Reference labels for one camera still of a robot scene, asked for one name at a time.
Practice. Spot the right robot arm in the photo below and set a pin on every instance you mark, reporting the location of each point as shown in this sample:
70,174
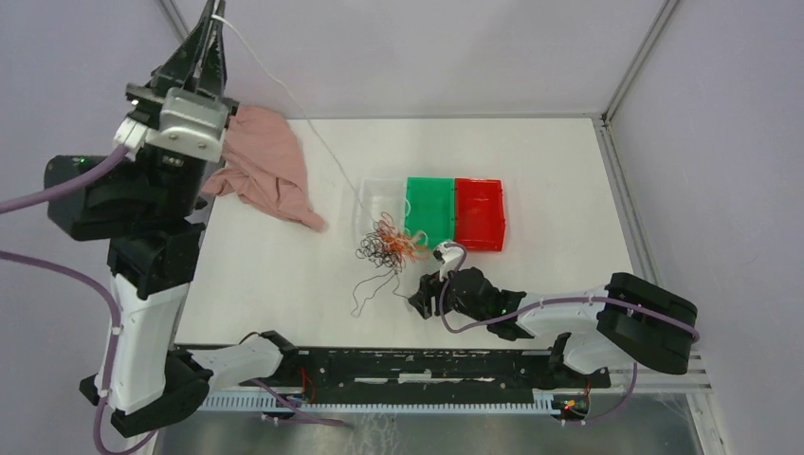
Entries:
627,320

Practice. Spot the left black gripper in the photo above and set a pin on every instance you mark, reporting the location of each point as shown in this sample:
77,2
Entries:
179,67

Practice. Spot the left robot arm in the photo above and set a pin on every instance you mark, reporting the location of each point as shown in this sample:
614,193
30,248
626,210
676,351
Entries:
141,206

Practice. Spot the clear plastic bin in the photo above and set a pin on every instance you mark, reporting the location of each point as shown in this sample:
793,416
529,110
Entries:
379,199

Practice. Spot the white slotted cable duct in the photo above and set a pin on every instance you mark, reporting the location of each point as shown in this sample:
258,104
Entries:
262,401

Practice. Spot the red plastic bin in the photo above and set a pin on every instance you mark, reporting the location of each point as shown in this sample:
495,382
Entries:
479,214

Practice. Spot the green plastic bin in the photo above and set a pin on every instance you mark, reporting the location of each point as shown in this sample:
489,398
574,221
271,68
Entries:
432,209

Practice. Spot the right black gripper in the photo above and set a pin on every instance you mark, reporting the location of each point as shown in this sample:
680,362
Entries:
429,285

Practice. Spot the aluminium frame rail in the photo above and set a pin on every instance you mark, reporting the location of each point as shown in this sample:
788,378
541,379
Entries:
695,381

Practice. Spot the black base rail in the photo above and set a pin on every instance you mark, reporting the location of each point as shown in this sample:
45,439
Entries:
351,376

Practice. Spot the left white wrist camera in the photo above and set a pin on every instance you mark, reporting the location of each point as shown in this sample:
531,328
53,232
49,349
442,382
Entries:
179,125

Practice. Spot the pink cloth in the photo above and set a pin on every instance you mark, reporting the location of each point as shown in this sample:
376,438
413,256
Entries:
265,167

